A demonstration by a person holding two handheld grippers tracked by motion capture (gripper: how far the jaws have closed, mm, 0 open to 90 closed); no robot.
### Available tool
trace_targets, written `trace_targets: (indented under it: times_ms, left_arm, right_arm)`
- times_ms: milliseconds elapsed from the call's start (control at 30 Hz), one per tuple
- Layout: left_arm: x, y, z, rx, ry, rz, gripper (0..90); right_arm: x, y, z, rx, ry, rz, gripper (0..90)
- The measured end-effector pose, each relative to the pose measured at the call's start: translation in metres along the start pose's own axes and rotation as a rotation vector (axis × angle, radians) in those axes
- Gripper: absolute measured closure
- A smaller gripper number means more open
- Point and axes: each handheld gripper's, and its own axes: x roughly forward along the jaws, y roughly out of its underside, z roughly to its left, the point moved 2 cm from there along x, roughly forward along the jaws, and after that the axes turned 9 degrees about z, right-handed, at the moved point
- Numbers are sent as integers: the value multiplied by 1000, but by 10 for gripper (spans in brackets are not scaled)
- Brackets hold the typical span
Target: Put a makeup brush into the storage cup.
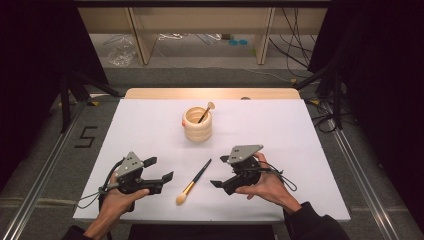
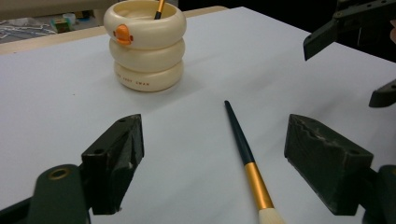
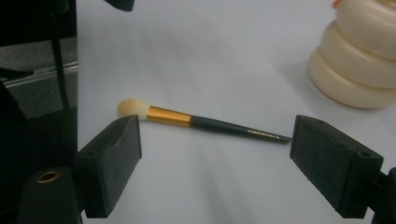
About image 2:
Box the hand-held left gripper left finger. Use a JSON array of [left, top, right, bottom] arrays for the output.
[[81, 113, 145, 216]]

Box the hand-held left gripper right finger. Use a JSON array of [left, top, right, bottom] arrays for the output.
[[283, 113, 375, 217]]

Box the large dark-handled makeup brush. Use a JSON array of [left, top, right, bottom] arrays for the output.
[[223, 100, 286, 224]]

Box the cream ringed brush holder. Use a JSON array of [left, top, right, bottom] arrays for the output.
[[103, 0, 188, 92]]

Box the small dark-handled makeup brush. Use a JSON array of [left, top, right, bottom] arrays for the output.
[[153, 0, 167, 21]]

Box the white table mat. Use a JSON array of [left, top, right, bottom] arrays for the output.
[[0, 7, 396, 224]]

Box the small green box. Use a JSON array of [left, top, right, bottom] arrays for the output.
[[50, 18, 71, 34]]

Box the small white container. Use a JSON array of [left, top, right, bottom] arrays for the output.
[[63, 12, 78, 26]]

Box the white cable tangle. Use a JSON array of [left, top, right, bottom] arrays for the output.
[[0, 18, 49, 40]]

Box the wooden shelf frame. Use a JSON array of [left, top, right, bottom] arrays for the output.
[[0, 0, 120, 21]]

